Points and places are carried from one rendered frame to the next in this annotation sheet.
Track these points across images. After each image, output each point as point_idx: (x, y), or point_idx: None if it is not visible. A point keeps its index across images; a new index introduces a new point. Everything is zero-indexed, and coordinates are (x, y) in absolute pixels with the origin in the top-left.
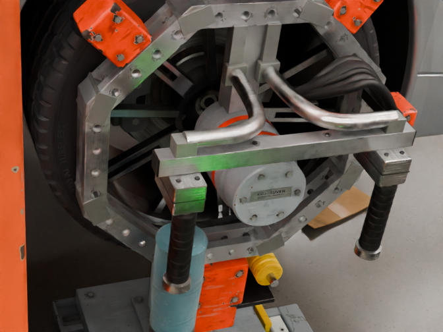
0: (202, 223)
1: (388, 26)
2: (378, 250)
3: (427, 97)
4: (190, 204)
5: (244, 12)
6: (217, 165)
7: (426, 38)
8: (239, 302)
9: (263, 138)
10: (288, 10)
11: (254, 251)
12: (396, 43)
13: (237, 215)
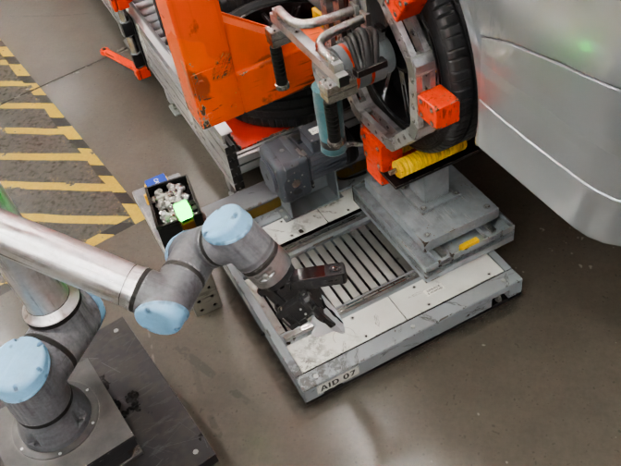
0: (394, 115)
1: None
2: (331, 143)
3: (488, 125)
4: (269, 40)
5: None
6: (283, 30)
7: (479, 71)
8: (381, 171)
9: (302, 33)
10: None
11: (383, 141)
12: None
13: (314, 78)
